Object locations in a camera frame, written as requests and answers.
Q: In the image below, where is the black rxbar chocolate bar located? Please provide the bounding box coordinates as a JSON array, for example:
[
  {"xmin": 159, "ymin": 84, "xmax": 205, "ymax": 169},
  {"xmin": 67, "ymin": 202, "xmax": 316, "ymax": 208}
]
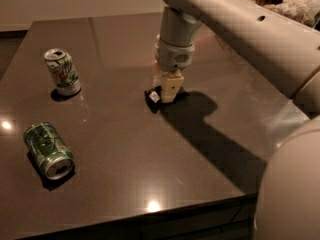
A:
[{"xmin": 144, "ymin": 86, "xmax": 189, "ymax": 113}]

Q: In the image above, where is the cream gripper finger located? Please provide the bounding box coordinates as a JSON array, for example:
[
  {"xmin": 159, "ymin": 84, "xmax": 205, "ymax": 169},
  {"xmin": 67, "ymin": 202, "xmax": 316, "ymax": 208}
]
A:
[
  {"xmin": 161, "ymin": 70, "xmax": 184, "ymax": 103},
  {"xmin": 152, "ymin": 61, "xmax": 162, "ymax": 87}
]

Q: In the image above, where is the crumpled white plastic bag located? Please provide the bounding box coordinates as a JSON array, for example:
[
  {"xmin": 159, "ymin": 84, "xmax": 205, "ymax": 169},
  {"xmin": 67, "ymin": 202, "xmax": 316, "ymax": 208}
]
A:
[{"xmin": 265, "ymin": 0, "xmax": 320, "ymax": 27}]

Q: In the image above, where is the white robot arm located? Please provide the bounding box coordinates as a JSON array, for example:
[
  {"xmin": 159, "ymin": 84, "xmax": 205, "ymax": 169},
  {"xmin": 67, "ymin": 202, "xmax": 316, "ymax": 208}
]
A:
[{"xmin": 155, "ymin": 0, "xmax": 320, "ymax": 240}]

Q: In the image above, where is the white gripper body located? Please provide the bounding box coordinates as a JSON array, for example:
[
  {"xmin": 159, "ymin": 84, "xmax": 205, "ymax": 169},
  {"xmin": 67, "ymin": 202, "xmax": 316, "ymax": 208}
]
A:
[{"xmin": 154, "ymin": 35, "xmax": 195, "ymax": 72}]

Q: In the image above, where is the green soda can lying down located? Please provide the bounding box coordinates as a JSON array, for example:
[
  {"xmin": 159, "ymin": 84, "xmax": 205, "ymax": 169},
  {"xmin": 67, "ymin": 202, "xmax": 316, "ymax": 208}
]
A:
[{"xmin": 23, "ymin": 122, "xmax": 74, "ymax": 180}]

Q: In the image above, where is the white upright soda can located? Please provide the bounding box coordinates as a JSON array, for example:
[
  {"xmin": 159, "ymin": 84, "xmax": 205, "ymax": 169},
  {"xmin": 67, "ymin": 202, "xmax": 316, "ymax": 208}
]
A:
[{"xmin": 44, "ymin": 48, "xmax": 81, "ymax": 96}]

